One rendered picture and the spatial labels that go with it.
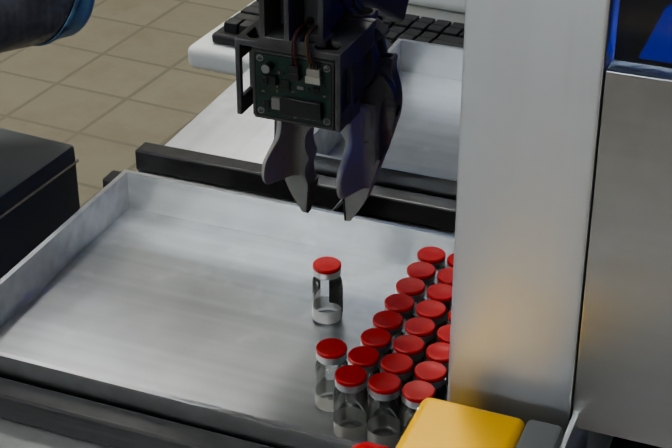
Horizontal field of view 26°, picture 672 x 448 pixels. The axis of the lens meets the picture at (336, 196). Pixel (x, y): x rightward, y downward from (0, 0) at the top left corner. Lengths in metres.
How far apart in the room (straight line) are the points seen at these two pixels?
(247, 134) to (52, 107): 2.17
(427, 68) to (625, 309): 0.76
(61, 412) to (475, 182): 0.37
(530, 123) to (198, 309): 0.46
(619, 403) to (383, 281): 0.40
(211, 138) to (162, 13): 2.67
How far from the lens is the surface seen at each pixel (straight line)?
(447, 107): 1.37
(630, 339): 0.71
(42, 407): 0.96
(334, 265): 1.03
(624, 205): 0.67
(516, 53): 0.65
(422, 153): 1.28
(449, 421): 0.72
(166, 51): 3.74
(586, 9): 0.64
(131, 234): 1.17
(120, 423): 0.94
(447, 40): 1.65
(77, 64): 3.69
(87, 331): 1.06
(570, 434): 0.73
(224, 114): 1.36
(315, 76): 0.89
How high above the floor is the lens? 1.47
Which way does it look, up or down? 29 degrees down
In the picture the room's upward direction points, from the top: straight up
